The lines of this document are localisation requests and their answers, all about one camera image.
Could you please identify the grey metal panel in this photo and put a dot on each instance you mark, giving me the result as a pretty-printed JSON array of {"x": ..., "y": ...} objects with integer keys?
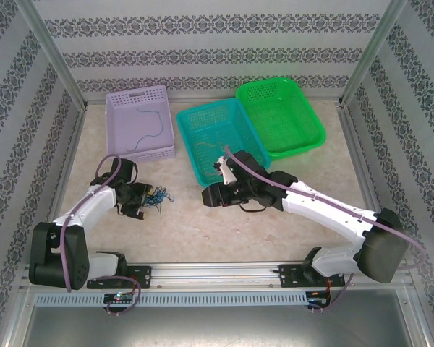
[{"x": 217, "y": 325}]

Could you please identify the right circuit board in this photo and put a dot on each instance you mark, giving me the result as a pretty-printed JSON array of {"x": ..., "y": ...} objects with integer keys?
[{"x": 316, "y": 300}]

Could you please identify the aluminium frame post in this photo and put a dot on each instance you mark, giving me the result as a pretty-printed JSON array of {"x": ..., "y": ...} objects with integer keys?
[
  {"x": 55, "y": 54},
  {"x": 370, "y": 54}
]

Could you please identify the aluminium mounting rail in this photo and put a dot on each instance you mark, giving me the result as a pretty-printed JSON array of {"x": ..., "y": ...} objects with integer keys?
[{"x": 213, "y": 274}]

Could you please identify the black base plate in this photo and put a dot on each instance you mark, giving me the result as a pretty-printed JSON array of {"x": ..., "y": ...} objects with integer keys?
[
  {"x": 141, "y": 276},
  {"x": 289, "y": 276}
]

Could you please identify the left circuit board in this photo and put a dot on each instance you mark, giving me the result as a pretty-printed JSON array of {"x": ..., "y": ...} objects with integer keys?
[{"x": 119, "y": 297}]

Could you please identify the green plastic basket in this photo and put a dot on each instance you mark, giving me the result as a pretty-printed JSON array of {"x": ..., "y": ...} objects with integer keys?
[{"x": 282, "y": 115}]

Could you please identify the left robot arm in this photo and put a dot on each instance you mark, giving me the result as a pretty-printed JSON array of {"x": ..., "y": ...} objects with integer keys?
[{"x": 94, "y": 202}]

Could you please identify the purple plastic basket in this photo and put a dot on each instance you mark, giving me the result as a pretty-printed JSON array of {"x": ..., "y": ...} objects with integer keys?
[{"x": 137, "y": 123}]

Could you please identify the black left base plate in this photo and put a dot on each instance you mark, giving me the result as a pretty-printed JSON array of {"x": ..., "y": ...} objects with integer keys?
[{"x": 141, "y": 276}]

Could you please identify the aluminium side rail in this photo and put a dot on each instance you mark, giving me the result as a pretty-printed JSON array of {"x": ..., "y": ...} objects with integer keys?
[
  {"x": 73, "y": 144},
  {"x": 355, "y": 144}
]

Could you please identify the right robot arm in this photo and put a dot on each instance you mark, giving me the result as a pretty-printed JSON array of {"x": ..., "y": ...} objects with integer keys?
[{"x": 329, "y": 213}]

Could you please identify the circuit board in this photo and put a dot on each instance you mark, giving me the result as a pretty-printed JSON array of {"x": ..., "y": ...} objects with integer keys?
[
  {"x": 316, "y": 300},
  {"x": 119, "y": 297}
]

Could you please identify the teal plastic basket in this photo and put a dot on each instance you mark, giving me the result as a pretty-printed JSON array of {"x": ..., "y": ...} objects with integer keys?
[{"x": 209, "y": 123}]

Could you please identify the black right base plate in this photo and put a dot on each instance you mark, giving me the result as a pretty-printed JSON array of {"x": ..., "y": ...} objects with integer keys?
[{"x": 289, "y": 276}]

